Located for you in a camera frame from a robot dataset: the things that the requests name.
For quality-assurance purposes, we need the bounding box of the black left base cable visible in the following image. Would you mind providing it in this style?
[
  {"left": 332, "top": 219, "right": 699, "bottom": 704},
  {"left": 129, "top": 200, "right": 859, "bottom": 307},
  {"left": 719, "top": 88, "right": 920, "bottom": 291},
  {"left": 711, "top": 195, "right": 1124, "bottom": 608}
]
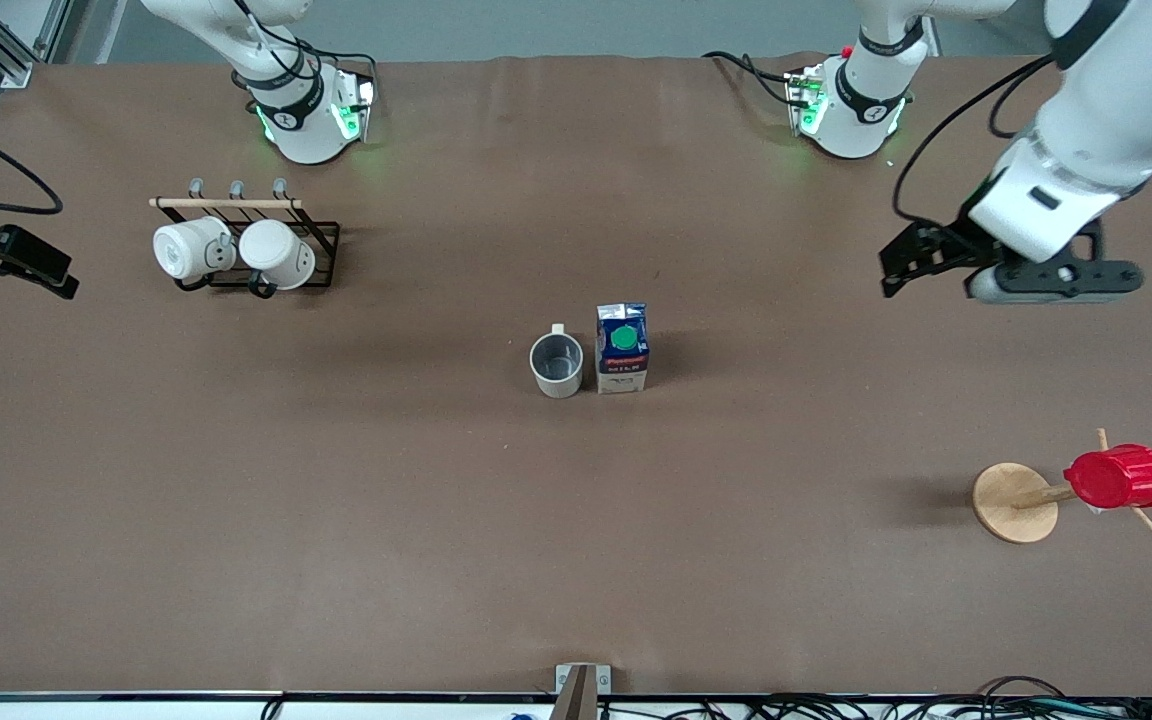
[{"left": 703, "top": 50, "right": 799, "bottom": 106}]

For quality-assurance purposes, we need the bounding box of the brown camera pole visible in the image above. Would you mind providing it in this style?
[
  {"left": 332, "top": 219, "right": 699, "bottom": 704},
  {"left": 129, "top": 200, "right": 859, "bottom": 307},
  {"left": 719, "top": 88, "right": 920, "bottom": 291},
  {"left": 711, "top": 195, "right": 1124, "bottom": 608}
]
[{"left": 548, "top": 666, "right": 599, "bottom": 720}]

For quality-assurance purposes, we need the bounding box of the black cable bundle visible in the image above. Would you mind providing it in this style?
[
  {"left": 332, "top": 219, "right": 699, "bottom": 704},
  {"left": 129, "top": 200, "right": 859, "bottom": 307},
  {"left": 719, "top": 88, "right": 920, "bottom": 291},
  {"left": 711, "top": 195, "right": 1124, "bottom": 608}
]
[{"left": 596, "top": 676, "right": 1152, "bottom": 720}]

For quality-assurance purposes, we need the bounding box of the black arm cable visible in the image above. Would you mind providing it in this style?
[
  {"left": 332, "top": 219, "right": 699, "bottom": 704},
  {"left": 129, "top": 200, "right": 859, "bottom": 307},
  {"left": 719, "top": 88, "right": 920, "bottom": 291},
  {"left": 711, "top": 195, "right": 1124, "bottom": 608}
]
[
  {"left": 0, "top": 108, "right": 64, "bottom": 215},
  {"left": 892, "top": 55, "right": 1057, "bottom": 231}
]

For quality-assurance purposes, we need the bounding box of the wooden cup tree stand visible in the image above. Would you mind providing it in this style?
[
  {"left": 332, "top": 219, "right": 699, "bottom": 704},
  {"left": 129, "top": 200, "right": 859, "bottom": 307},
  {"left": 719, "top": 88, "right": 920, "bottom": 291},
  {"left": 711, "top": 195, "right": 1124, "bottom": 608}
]
[{"left": 972, "top": 428, "right": 1152, "bottom": 545}]

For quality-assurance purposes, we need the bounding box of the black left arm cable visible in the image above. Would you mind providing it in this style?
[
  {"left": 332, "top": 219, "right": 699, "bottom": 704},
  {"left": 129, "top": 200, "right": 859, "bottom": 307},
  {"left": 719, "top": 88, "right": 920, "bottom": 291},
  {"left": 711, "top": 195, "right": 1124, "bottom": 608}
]
[{"left": 892, "top": 55, "right": 1057, "bottom": 231}]

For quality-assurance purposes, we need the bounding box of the grey metal mounting bracket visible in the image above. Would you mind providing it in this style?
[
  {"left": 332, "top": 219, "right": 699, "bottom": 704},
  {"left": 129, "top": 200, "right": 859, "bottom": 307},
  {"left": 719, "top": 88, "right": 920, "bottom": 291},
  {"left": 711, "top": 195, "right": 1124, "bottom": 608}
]
[{"left": 555, "top": 663, "right": 612, "bottom": 720}]

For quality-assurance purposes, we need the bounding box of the white ceramic mug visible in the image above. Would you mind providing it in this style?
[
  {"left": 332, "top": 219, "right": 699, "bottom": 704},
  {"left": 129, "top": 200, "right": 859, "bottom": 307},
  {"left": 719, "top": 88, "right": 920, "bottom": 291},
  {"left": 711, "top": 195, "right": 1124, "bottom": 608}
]
[
  {"left": 238, "top": 220, "right": 317, "bottom": 293},
  {"left": 153, "top": 217, "right": 237, "bottom": 284}
]

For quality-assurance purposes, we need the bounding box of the white mug with grey inside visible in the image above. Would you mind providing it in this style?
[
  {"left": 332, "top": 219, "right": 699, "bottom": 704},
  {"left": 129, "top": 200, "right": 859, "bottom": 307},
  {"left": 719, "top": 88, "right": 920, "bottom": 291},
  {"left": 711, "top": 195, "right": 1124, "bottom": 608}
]
[{"left": 529, "top": 323, "right": 585, "bottom": 400}]

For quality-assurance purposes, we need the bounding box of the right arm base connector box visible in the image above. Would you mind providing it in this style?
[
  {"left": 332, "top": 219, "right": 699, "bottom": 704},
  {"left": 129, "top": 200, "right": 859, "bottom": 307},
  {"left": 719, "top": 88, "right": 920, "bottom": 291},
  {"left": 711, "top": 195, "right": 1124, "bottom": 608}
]
[{"left": 334, "top": 68, "right": 377, "bottom": 143}]

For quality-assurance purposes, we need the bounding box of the red plastic cup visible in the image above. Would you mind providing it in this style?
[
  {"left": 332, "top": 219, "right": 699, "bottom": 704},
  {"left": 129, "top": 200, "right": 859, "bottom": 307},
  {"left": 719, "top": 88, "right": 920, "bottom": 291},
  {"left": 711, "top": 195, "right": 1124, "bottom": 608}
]
[{"left": 1063, "top": 444, "right": 1152, "bottom": 511}]

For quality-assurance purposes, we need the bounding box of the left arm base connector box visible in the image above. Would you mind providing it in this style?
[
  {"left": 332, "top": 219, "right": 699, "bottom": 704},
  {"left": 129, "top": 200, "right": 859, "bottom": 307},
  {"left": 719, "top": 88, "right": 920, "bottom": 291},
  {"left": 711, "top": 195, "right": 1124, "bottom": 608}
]
[{"left": 784, "top": 62, "right": 829, "bottom": 137}]

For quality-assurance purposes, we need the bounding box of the blue milk carton green cap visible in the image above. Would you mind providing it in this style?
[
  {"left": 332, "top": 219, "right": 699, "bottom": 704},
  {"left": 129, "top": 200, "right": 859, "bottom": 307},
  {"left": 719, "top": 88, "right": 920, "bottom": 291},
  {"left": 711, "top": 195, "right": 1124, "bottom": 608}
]
[{"left": 595, "top": 303, "right": 650, "bottom": 395}]

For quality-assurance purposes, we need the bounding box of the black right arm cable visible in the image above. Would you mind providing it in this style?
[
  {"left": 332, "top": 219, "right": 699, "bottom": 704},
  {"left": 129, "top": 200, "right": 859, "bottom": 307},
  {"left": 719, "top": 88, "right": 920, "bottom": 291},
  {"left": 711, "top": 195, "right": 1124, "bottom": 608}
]
[{"left": 0, "top": 108, "right": 64, "bottom": 215}]

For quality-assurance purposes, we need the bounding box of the black wire mug rack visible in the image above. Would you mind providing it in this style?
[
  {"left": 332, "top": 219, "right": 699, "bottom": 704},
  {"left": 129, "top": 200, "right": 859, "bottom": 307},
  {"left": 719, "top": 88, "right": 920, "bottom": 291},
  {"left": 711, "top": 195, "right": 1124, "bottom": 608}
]
[{"left": 148, "top": 178, "right": 342, "bottom": 299}]

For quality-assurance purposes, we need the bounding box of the aluminium frame profile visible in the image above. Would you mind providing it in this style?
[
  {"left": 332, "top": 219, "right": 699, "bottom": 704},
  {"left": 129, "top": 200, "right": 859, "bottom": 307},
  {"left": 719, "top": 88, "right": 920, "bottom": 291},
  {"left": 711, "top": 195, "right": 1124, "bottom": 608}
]
[{"left": 0, "top": 0, "right": 72, "bottom": 89}]

